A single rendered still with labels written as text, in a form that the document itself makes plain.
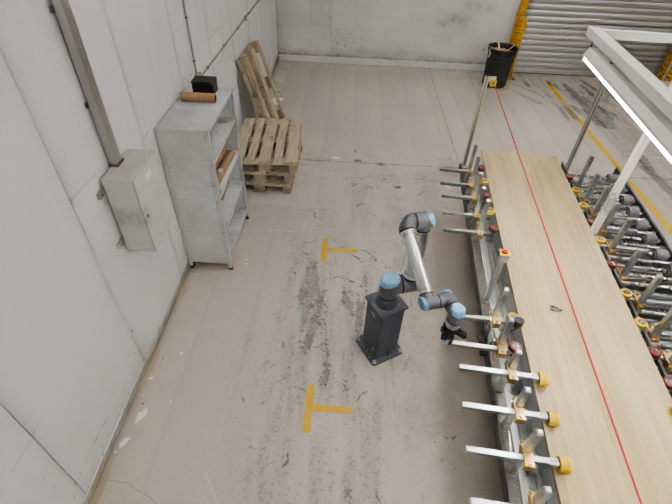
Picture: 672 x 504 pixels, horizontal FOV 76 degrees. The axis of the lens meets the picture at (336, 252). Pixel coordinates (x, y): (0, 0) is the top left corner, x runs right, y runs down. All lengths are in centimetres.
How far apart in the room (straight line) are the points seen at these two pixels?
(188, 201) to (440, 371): 269
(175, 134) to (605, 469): 363
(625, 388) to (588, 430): 43
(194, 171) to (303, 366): 191
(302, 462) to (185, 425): 93
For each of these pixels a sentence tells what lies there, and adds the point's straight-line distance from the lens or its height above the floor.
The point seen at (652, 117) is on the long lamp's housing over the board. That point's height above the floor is 237.
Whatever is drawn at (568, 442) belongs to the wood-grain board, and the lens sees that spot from 286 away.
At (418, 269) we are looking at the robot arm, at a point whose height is 127.
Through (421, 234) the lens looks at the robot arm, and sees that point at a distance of 304.
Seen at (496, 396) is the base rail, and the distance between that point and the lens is 308.
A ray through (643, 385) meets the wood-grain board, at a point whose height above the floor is 90.
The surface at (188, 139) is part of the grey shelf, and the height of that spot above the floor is 147.
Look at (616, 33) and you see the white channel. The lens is 354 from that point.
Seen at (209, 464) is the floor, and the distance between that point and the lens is 352.
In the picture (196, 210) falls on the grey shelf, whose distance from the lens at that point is 423.
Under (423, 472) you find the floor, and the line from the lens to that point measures 350.
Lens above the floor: 320
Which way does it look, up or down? 42 degrees down
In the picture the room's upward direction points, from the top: 3 degrees clockwise
